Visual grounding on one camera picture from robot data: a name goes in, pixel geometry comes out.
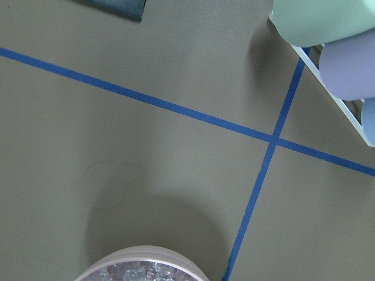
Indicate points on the pink bowl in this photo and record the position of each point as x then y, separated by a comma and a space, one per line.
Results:
149, 254

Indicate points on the clear ice cubes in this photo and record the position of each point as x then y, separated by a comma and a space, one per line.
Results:
140, 270

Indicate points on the folded grey cloth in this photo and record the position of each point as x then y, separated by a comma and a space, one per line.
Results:
128, 9

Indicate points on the white cup rack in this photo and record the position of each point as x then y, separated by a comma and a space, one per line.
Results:
345, 30

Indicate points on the green cup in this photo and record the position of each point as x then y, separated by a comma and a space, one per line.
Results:
309, 23

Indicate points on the purple cup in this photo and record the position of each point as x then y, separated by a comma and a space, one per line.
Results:
346, 67

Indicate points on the blue cup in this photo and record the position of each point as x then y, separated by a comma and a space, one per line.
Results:
367, 117

